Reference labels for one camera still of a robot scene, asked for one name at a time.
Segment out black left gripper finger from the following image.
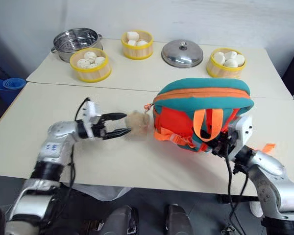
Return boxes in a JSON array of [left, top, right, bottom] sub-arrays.
[[102, 128, 132, 141], [101, 112, 129, 122]]

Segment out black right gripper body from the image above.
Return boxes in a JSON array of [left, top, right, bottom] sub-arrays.
[[209, 132, 236, 158]]

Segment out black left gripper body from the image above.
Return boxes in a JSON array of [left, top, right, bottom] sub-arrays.
[[92, 114, 109, 140]]

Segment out beige fluffy pom-pom charm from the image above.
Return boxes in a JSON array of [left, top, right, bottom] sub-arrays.
[[126, 109, 151, 137]]

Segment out orange and teal backpack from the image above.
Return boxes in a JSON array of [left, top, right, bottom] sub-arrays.
[[144, 77, 277, 154]]

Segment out wooden steamer basket yellow rims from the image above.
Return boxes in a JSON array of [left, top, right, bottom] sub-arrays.
[[69, 47, 112, 83], [206, 47, 247, 79], [121, 30, 154, 60]]

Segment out white plastic sheet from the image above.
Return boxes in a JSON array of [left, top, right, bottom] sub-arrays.
[[60, 183, 133, 203]]

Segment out white rounded object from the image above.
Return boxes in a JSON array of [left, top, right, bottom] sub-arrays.
[[249, 201, 265, 218]]

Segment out stainless steel pot lid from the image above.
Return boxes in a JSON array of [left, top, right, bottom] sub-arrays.
[[161, 39, 204, 67]]

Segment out stainless steel steamer pot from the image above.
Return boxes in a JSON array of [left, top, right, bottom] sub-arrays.
[[50, 28, 103, 64]]

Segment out blue nested cup stack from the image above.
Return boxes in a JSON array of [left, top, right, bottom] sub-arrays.
[[0, 77, 27, 106]]

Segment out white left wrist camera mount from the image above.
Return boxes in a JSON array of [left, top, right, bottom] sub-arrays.
[[81, 101, 102, 139]]

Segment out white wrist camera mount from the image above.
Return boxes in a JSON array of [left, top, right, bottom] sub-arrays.
[[229, 116, 253, 160], [81, 101, 102, 139]]

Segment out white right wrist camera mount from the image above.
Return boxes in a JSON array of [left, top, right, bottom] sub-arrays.
[[229, 116, 253, 160]]

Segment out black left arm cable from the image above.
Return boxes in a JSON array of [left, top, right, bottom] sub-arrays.
[[67, 97, 91, 195]]

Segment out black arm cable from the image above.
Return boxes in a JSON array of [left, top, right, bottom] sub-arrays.
[[220, 155, 250, 235], [67, 97, 91, 195]]

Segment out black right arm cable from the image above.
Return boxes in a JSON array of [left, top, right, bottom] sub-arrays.
[[220, 155, 250, 235]]

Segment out black table frame bar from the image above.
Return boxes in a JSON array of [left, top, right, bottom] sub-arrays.
[[218, 194, 259, 204]]

